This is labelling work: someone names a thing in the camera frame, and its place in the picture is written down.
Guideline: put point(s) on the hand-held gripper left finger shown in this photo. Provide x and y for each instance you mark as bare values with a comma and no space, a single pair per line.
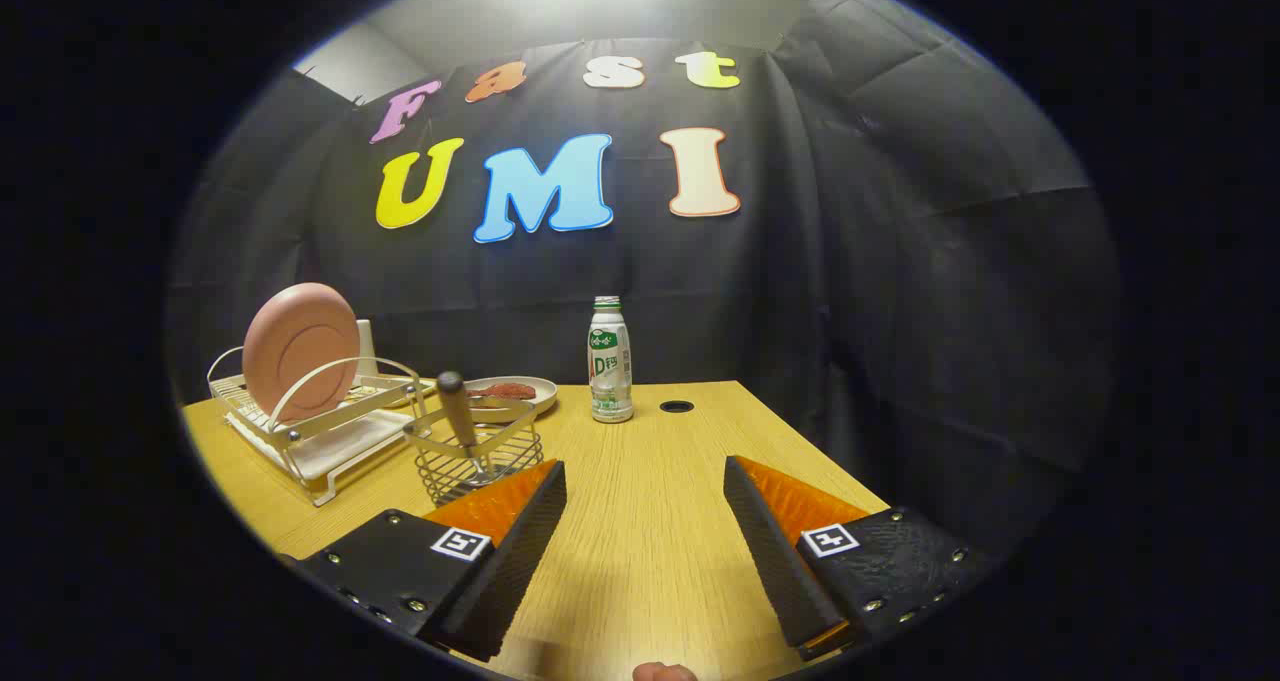
520,551

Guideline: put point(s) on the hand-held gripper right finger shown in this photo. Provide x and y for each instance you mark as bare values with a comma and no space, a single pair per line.
775,551

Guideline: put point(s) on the pink plate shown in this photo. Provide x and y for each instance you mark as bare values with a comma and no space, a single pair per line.
300,351

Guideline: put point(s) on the beige plate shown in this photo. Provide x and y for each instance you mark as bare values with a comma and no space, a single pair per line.
540,393

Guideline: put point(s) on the white green-label bottle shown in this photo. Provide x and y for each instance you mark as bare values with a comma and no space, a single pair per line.
610,371

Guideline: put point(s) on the black backdrop cloth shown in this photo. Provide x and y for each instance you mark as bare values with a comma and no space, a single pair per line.
850,311

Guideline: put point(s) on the white toaster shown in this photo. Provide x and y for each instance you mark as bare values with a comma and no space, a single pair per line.
366,346

